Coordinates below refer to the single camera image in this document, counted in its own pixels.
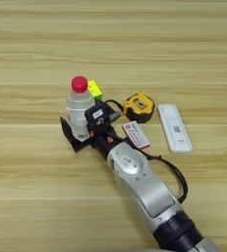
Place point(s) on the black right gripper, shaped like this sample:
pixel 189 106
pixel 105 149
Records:
pixel 106 141

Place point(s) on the clear bottle red cap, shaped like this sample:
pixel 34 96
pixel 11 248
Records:
pixel 77 111

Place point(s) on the colourful puzzle cube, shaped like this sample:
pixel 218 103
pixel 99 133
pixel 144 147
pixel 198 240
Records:
pixel 96 90

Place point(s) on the small white red box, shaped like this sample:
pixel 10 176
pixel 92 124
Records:
pixel 138 134

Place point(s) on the yellow black tape measure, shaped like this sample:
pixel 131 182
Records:
pixel 139 106

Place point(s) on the white rectangular remote device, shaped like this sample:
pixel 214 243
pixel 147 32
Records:
pixel 175 128

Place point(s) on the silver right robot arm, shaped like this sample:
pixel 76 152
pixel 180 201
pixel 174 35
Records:
pixel 144 183

